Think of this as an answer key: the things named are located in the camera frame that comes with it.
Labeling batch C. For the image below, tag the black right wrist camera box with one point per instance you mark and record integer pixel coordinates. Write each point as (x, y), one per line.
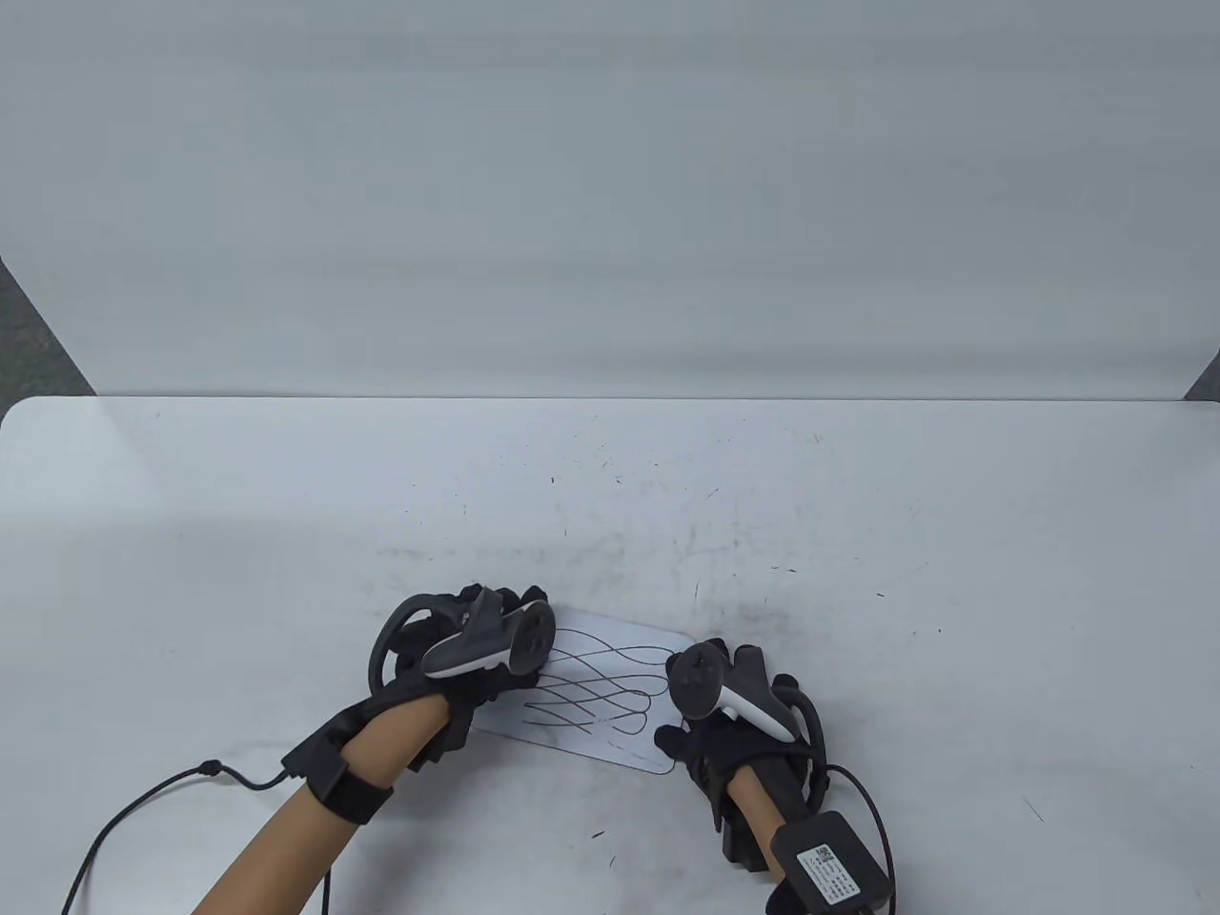
(829, 863)

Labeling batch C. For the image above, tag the grey white right hand controller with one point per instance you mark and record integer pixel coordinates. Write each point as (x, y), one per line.
(753, 701)

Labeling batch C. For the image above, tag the person's right hand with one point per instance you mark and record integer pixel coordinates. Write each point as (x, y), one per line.
(724, 753)

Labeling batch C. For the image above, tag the white backdrop panel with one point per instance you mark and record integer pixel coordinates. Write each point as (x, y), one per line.
(610, 191)

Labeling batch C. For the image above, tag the small white whiteboard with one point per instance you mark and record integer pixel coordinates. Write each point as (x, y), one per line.
(610, 701)

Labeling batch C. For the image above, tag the person's left hand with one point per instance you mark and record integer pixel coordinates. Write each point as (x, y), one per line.
(477, 691)

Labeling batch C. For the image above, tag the person's left forearm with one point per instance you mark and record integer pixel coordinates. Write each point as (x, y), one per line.
(315, 848)

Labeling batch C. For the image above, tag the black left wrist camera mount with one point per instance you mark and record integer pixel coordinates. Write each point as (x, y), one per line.
(343, 782)

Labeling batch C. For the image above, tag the person's right forearm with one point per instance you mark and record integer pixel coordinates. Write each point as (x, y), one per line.
(758, 796)

